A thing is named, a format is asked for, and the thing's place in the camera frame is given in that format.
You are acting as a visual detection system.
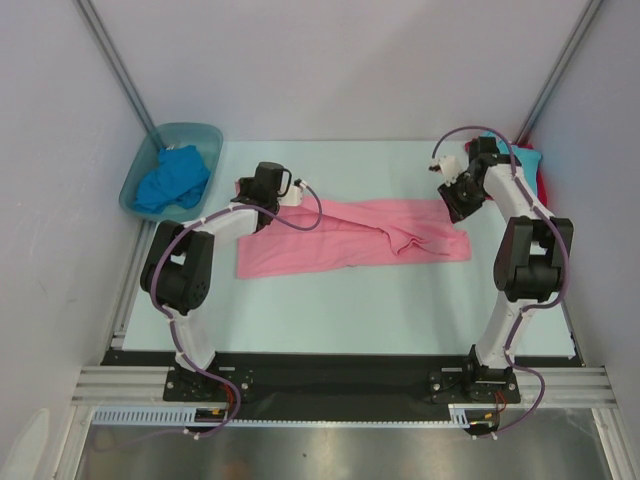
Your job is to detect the pink t shirt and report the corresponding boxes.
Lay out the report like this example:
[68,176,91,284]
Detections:
[236,199,472,279]

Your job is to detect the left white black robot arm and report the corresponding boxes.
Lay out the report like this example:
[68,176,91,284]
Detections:
[140,162,302,400]

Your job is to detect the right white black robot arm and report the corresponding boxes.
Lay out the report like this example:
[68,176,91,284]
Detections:
[429,137,574,401]

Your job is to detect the teal folded t shirt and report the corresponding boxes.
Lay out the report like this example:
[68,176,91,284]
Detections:
[485,132,542,196]

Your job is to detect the red folded t shirt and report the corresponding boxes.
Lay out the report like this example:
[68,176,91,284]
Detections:
[463,139,549,207]

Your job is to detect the teal plastic bin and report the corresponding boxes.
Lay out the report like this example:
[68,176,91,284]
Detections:
[119,122,223,222]

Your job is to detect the blue crumpled t shirt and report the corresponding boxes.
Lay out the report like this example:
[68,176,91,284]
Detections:
[133,145,211,214]

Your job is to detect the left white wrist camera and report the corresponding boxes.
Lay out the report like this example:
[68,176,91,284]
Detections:
[278,179,308,207]

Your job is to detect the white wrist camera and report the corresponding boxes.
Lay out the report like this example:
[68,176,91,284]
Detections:
[429,155,464,186]
[278,179,308,207]

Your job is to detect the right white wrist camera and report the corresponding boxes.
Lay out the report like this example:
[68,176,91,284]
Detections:
[429,155,464,186]

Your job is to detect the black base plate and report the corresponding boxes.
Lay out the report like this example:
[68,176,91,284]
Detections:
[101,350,582,422]

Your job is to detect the front aluminium rail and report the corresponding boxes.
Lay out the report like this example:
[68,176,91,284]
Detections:
[71,366,617,408]

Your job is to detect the right slotted cable duct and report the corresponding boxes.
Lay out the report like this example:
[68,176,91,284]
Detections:
[449,403,502,430]

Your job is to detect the slotted cable duct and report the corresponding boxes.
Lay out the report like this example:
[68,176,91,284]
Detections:
[93,406,228,427]
[449,403,502,430]

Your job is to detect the right aluminium corner post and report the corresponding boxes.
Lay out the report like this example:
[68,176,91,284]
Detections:
[515,0,606,144]

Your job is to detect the aluminium corner post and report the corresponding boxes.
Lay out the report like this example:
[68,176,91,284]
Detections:
[515,0,606,144]
[72,0,155,133]

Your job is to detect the left aluminium corner post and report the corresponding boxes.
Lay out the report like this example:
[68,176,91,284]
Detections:
[72,0,155,133]

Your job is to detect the left slotted cable duct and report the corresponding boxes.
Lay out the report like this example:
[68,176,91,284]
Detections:
[93,406,228,427]

